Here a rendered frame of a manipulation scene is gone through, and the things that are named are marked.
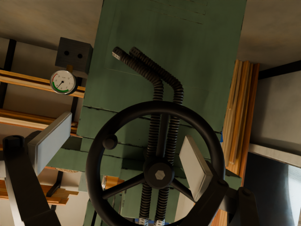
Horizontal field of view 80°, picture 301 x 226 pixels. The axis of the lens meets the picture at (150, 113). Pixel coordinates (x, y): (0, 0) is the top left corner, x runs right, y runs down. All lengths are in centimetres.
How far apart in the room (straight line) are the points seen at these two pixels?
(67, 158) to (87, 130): 10
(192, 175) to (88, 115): 42
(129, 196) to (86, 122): 24
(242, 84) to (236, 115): 30
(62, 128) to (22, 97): 311
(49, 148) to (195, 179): 13
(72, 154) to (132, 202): 22
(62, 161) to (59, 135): 40
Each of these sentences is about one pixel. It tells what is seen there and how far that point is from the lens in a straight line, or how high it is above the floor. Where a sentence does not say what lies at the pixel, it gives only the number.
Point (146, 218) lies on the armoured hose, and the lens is 51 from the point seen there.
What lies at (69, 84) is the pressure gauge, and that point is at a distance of 51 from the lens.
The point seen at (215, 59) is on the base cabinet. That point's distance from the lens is 63.
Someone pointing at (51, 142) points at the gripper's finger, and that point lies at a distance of 18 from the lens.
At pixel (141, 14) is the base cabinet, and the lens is 62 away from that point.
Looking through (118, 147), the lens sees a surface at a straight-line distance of 56.
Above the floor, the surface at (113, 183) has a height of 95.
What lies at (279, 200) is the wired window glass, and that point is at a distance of 204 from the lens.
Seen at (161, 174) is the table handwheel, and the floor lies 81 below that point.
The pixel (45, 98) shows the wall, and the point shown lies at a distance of 317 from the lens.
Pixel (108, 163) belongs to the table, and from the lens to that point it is 57.
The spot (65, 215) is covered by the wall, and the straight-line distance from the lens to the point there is 350.
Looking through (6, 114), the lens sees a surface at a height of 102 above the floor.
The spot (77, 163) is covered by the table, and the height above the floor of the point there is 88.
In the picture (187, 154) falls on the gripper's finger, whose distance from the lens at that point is 20.
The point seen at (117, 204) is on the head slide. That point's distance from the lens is 89.
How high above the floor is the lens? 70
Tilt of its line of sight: 1 degrees down
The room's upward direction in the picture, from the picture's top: 169 degrees counter-clockwise
